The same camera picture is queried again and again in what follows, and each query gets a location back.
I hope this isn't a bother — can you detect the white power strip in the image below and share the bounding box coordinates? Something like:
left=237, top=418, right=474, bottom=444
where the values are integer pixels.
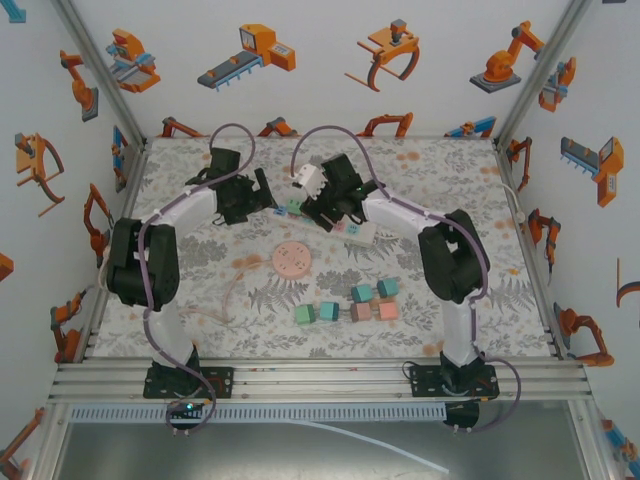
left=272, top=200, right=377, bottom=247

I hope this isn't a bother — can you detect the round pink socket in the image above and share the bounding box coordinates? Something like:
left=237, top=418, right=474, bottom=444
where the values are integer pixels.
left=272, top=240, right=314, bottom=280

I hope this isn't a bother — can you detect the floral patterned table mat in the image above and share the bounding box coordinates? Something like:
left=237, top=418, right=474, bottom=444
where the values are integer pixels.
left=92, top=135, right=561, bottom=361

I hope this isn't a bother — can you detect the black controller board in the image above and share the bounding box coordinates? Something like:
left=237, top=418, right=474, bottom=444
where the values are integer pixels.
left=443, top=399, right=481, bottom=430
left=166, top=398, right=207, bottom=417

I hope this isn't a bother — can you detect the white plastic tube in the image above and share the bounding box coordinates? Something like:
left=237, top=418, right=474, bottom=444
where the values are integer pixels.
left=289, top=419, right=451, bottom=475

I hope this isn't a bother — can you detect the grey metal panel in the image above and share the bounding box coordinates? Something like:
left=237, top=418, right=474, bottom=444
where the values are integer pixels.
left=53, top=422, right=594, bottom=480

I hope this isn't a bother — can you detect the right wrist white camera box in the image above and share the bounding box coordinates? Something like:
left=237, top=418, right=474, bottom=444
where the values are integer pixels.
left=292, top=163, right=326, bottom=199

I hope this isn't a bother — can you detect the aluminium side rail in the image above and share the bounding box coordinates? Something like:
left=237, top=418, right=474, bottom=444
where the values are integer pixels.
left=492, top=137, right=571, bottom=361
left=79, top=137, right=151, bottom=364

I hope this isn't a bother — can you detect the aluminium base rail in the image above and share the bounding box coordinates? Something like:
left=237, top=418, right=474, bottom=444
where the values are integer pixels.
left=47, top=357, right=594, bottom=404

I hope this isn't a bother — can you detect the white power strip cable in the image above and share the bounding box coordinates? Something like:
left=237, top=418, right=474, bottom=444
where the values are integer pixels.
left=497, top=182, right=529, bottom=224

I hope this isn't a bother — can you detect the aluminium corner post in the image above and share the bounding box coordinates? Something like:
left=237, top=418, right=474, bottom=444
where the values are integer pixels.
left=492, top=0, right=595, bottom=147
left=52, top=0, right=150, bottom=147

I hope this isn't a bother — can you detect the white slotted cable duct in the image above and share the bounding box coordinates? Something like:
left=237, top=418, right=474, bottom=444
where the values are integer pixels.
left=67, top=403, right=447, bottom=422

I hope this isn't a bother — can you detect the aluminium frame leg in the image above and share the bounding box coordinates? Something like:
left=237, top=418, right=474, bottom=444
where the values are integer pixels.
left=567, top=399, right=620, bottom=480
left=28, top=402, right=72, bottom=480

